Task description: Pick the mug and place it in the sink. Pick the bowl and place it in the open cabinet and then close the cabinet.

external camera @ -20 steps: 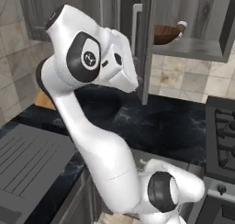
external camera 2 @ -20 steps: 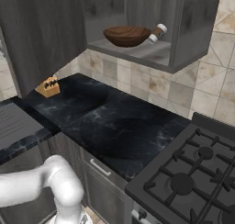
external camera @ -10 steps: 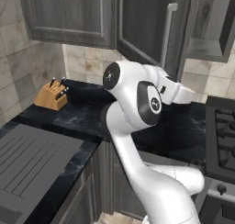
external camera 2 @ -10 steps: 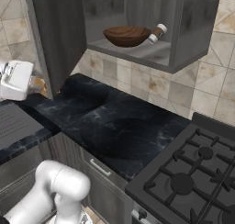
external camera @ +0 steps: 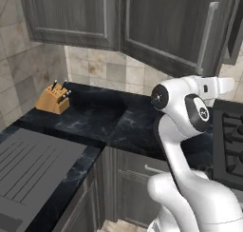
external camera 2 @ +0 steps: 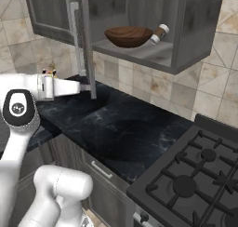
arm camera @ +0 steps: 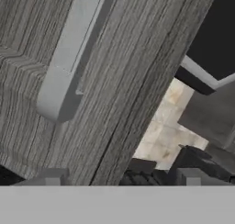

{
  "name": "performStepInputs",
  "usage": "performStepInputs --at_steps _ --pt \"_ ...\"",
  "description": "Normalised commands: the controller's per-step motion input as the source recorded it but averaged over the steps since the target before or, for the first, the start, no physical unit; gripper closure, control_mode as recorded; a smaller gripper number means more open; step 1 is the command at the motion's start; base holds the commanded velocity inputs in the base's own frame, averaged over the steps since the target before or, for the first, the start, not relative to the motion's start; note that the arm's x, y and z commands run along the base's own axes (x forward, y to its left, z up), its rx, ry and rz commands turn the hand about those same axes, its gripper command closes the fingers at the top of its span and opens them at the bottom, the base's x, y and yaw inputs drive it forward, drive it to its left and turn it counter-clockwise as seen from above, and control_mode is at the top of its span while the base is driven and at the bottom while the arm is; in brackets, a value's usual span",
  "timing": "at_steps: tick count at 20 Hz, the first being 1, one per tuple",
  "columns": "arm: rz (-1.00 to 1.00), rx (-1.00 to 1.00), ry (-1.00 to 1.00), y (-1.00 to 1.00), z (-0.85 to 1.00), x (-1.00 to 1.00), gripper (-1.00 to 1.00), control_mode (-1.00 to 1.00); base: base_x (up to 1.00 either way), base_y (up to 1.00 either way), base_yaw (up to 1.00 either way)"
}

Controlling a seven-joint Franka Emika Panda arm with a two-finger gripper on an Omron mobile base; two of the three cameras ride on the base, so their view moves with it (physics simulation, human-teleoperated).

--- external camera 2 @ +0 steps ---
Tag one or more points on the white and brown cup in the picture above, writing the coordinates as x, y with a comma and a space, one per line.
159, 33

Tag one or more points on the black hob knob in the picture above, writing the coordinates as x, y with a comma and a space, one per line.
144, 217

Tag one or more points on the small colourful object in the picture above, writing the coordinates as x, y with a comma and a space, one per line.
49, 72

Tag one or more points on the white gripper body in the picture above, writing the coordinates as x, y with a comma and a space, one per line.
66, 87

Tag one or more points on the black gas hob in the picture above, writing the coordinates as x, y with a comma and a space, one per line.
192, 178

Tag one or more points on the grey wall cabinet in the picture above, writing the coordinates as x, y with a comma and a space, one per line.
192, 26

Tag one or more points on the grey glass cabinet door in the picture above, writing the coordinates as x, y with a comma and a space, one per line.
51, 10

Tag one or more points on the grey base cupboard door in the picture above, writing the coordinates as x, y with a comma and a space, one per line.
108, 202

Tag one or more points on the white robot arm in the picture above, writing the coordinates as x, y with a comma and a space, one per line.
18, 150

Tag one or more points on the grey open cabinet door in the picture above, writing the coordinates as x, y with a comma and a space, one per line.
88, 44

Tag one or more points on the grey drawer front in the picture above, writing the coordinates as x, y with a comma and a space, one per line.
105, 170

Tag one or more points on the brown wooden bowl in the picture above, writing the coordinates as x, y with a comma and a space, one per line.
128, 36

